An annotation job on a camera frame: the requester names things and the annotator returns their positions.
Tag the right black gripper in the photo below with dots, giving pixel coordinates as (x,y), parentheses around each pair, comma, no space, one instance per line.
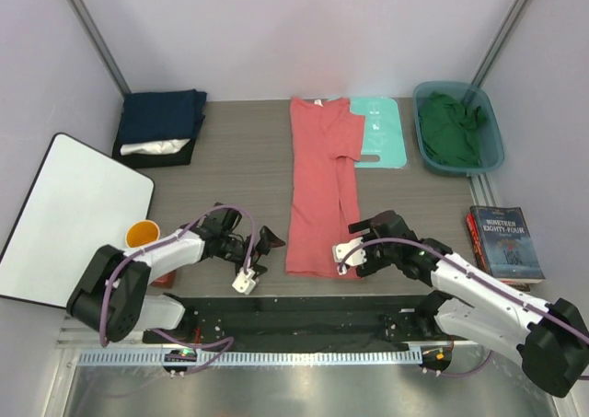
(372,264)

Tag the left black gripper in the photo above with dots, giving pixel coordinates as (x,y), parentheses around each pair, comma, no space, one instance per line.
(267,241)

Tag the pink t shirt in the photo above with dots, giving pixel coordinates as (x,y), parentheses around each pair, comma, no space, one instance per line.
(327,143)

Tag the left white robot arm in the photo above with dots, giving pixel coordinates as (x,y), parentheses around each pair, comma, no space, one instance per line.
(110,296)

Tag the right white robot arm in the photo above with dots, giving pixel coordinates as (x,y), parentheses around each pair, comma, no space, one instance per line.
(548,340)

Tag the teal cutting board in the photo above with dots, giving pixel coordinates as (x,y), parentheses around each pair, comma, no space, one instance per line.
(383,144)

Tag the brown cube mug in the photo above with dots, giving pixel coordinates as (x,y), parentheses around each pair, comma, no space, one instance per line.
(165,281)

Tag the black folded t shirt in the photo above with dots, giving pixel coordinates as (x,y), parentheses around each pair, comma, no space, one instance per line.
(136,161)

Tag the white mug orange inside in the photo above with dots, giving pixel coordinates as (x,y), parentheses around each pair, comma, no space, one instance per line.
(142,233)

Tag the red book underneath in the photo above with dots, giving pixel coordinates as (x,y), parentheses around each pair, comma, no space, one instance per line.
(477,250)

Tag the green t shirt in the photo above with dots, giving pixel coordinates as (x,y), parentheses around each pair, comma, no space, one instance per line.
(450,131)

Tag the teal plastic basin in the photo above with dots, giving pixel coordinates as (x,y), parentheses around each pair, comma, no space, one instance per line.
(491,148)

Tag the nineteen eighty-four book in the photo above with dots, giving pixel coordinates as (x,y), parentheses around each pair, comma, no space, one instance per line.
(506,246)

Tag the navy folded t shirt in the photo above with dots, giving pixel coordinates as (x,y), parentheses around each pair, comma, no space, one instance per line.
(161,116)

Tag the white board black rim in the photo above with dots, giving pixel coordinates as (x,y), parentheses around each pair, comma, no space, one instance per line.
(79,201)

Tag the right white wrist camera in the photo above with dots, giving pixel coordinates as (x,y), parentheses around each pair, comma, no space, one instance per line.
(350,253)

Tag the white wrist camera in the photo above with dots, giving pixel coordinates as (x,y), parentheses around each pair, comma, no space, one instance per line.
(245,281)
(350,253)

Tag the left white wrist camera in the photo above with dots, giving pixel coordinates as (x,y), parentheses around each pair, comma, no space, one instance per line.
(245,281)

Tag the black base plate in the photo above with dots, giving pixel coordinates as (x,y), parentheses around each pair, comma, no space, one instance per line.
(308,324)

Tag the white slotted cable duct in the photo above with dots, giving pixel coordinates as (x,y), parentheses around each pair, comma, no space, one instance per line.
(166,357)

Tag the right aluminium corner post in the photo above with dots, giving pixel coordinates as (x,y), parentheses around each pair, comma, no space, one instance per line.
(514,14)

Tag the aluminium corner post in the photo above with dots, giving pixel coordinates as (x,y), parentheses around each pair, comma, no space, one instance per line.
(514,14)
(92,31)

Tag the left aluminium corner post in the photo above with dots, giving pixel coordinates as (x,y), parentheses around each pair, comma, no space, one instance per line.
(92,31)

